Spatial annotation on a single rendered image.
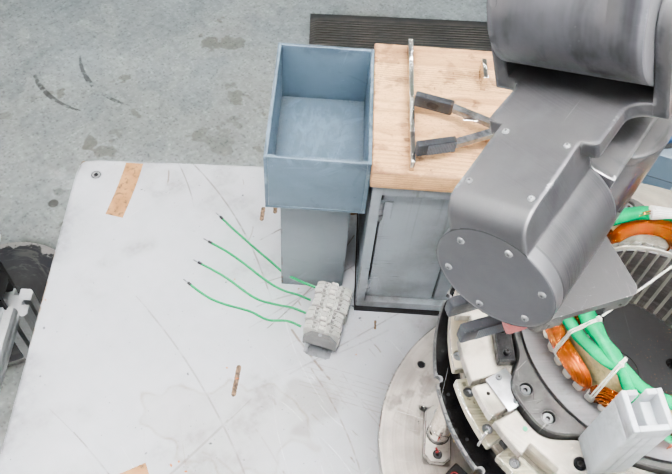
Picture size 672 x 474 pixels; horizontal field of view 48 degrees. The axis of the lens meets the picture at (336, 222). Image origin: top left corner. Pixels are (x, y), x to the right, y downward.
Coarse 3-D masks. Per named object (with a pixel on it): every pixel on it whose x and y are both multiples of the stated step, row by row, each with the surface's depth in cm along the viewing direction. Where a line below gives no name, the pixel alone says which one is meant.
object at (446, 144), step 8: (416, 144) 72; (424, 144) 72; (432, 144) 72; (440, 144) 72; (448, 144) 72; (456, 144) 73; (416, 152) 73; (424, 152) 73; (432, 152) 73; (440, 152) 73; (448, 152) 73
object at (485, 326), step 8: (472, 320) 49; (480, 320) 49; (488, 320) 49; (496, 320) 49; (464, 328) 49; (472, 328) 49; (480, 328) 49; (488, 328) 49; (496, 328) 49; (464, 336) 49; (472, 336) 49; (480, 336) 50
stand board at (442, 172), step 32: (384, 64) 82; (416, 64) 83; (448, 64) 83; (480, 64) 83; (384, 96) 79; (448, 96) 80; (480, 96) 80; (384, 128) 77; (416, 128) 77; (448, 128) 77; (480, 128) 78; (384, 160) 74; (416, 160) 75; (448, 160) 75
